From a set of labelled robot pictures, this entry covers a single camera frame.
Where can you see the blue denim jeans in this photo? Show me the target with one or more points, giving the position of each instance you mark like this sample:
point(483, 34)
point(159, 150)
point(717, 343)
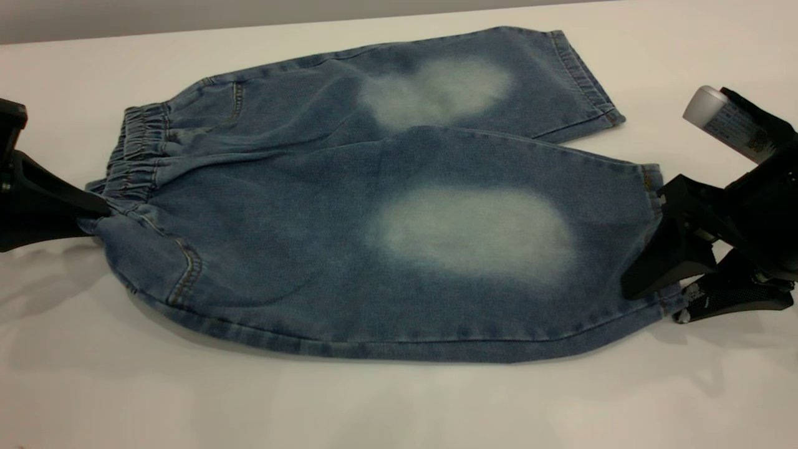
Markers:
point(312, 249)

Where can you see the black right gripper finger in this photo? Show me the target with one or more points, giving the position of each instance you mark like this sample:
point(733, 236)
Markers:
point(735, 296)
point(670, 265)

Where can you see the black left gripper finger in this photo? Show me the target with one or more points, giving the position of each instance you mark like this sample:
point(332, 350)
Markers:
point(37, 234)
point(50, 196)

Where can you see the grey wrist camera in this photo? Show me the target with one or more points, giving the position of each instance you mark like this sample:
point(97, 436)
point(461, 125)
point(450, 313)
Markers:
point(717, 115)

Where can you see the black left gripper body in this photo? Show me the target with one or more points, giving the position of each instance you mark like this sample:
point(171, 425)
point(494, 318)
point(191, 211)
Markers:
point(11, 131)

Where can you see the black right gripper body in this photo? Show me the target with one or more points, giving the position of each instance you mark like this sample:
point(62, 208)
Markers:
point(760, 212)

